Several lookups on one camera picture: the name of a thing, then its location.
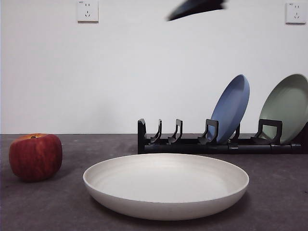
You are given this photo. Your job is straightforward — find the green plate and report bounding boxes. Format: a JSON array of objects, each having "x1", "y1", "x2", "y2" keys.
[{"x1": 259, "y1": 73, "x2": 308, "y2": 145}]

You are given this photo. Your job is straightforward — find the blue plate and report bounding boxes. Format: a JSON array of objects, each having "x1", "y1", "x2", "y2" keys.
[{"x1": 207, "y1": 74, "x2": 250, "y2": 144}]

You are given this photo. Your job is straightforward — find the white wall socket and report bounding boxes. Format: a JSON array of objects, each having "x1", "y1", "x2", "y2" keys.
[
  {"x1": 285, "y1": 2, "x2": 303, "y2": 25},
  {"x1": 77, "y1": 0, "x2": 100, "y2": 24}
]

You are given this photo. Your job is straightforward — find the black plate rack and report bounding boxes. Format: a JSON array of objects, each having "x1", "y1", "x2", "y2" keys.
[{"x1": 137, "y1": 118, "x2": 308, "y2": 155}]

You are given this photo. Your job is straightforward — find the pale yellow plate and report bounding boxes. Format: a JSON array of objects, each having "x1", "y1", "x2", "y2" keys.
[{"x1": 82, "y1": 153, "x2": 250, "y2": 221}]

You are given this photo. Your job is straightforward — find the red yellow apple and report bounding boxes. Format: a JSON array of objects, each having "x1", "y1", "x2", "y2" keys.
[{"x1": 9, "y1": 133, "x2": 63, "y2": 183}]

